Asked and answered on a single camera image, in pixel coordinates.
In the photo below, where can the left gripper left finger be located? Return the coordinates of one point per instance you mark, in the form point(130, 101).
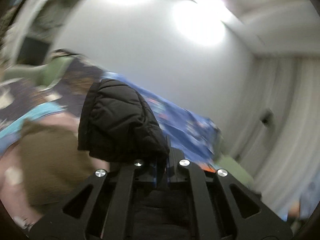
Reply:
point(157, 172)

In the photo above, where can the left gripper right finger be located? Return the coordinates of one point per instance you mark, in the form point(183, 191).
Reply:
point(174, 174)

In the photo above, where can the black puffer jacket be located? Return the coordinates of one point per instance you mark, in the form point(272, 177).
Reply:
point(118, 126)

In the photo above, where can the blue tree-print sheet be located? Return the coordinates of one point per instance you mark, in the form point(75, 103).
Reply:
point(196, 136)

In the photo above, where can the orange puffer jacket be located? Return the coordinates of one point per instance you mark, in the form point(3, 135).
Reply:
point(207, 168)

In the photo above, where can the green cushion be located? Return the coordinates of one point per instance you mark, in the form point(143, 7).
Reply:
point(235, 169)

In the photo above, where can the brown fleece garment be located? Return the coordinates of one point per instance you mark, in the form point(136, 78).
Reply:
point(51, 163)

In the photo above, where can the pink polka-dot bed sheet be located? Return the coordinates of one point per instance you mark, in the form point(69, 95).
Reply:
point(13, 195)

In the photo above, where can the dark landscape-print blanket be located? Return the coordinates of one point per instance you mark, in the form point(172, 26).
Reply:
point(19, 96)

